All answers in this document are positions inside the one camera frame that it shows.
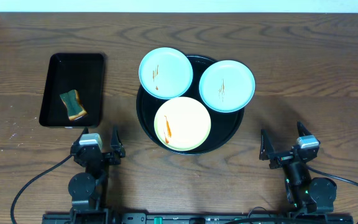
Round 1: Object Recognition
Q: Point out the green yellow sponge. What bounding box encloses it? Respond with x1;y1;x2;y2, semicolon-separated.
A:
60;90;88;121

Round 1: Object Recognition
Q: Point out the left light green plate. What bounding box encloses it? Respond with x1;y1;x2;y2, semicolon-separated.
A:
139;47;193;100

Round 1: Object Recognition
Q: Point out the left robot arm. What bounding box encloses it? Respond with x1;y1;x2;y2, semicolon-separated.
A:
68;127;126;213

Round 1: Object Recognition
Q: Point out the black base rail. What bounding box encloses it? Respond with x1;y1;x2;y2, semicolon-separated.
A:
42;213;354;224

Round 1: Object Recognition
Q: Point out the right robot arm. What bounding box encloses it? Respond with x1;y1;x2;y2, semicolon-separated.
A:
259;122;337;214

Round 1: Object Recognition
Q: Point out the right light green plate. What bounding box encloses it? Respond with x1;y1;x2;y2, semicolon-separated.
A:
199;60;255;113

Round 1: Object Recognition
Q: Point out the yellow plate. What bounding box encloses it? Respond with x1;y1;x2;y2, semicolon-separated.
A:
154;96;211;152

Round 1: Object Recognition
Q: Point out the round black tray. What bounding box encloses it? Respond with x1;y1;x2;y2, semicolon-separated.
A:
136;55;244;155

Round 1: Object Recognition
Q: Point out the light green plate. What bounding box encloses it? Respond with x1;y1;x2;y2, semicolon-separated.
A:
139;47;193;100
199;60;255;113

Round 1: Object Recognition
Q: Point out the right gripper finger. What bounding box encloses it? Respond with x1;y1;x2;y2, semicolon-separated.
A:
296;121;311;137
259;129;274;161

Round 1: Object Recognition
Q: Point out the black rectangular bin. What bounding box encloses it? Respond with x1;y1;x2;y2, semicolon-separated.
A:
39;53;105;128

